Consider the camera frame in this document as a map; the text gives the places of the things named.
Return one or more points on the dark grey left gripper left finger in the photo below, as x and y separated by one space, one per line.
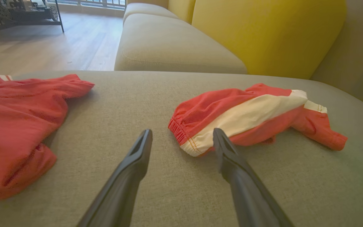
121 189

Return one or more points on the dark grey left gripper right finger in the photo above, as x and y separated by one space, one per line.
241 189

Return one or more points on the red shorts with cream stripe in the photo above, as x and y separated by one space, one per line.
247 116

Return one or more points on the red jersey with white trim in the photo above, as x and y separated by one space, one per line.
17 126

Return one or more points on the grey sofa chaise cushion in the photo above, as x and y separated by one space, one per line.
137 110

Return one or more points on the large grey sofa seat cushion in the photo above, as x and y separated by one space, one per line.
175 47

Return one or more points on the large yellow sofa back cushion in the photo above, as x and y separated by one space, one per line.
269 34

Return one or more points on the small grey sofa seat cushion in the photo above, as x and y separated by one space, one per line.
146 11

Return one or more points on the dark balcony railing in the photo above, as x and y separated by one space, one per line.
106 3

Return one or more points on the small yellow sofa back cushion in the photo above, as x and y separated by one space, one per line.
181 9

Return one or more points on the black toy vehicle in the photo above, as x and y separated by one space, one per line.
20 8

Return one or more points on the black frame coffee table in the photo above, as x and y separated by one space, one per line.
27 22

